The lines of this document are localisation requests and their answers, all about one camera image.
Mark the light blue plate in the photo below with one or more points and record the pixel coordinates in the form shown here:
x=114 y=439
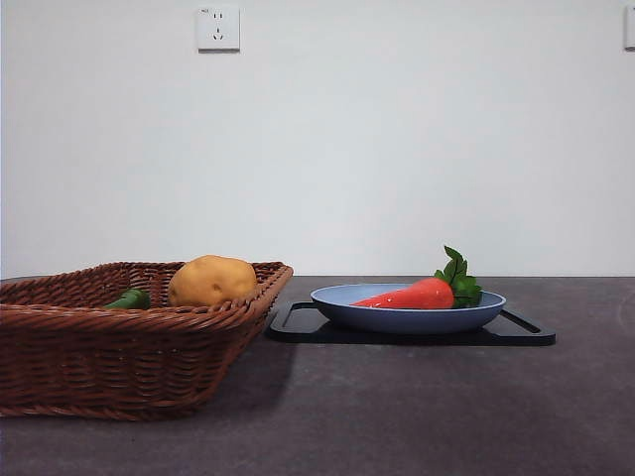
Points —
x=397 y=318

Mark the orange carrot with green leaves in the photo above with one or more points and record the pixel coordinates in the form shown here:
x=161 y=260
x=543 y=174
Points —
x=417 y=295

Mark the yellow potato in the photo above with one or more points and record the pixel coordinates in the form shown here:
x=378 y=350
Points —
x=213 y=280

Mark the green pepper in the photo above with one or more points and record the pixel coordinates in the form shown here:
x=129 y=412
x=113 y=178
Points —
x=130 y=299

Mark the dark cutting board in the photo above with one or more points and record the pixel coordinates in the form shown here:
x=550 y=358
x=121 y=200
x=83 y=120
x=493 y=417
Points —
x=516 y=334

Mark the brown wicker basket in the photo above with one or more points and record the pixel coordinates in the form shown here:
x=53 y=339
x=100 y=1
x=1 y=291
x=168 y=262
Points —
x=124 y=362

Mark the white wall socket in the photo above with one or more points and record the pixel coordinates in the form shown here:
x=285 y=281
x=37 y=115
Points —
x=218 y=29

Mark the white wall plate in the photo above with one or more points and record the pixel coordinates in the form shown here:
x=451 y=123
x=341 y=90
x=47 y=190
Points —
x=630 y=29

